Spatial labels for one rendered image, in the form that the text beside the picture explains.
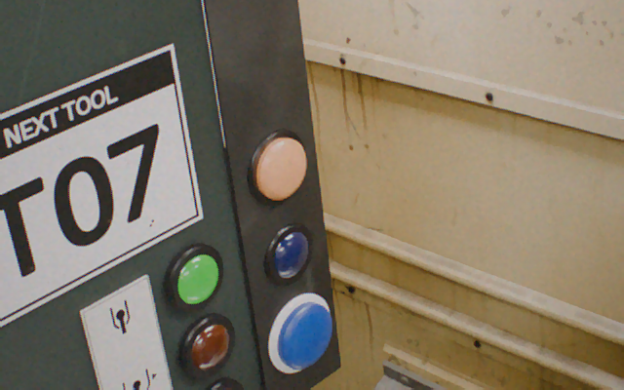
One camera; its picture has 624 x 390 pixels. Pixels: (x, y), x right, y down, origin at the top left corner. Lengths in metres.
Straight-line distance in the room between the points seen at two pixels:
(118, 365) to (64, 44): 0.12
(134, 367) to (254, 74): 0.12
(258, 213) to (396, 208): 1.07
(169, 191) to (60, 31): 0.08
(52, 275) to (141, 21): 0.09
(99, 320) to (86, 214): 0.04
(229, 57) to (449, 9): 0.91
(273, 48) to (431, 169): 1.02
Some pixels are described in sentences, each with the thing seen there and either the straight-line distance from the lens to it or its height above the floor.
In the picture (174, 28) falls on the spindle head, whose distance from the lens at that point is 0.39.
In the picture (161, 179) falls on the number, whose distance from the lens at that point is 0.39.
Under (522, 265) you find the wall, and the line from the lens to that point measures 1.39.
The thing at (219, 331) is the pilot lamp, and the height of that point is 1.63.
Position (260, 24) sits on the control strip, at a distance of 0.41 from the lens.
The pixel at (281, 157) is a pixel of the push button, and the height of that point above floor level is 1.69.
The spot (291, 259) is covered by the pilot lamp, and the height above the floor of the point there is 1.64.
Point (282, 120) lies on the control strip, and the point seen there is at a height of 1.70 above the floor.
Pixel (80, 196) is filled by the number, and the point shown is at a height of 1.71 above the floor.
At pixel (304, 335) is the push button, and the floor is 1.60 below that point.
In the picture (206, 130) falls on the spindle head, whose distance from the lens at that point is 0.40.
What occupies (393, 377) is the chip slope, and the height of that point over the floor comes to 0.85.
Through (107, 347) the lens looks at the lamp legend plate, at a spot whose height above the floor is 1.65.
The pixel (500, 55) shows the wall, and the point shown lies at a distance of 1.27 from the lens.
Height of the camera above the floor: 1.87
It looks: 26 degrees down
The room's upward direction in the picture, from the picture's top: 7 degrees counter-clockwise
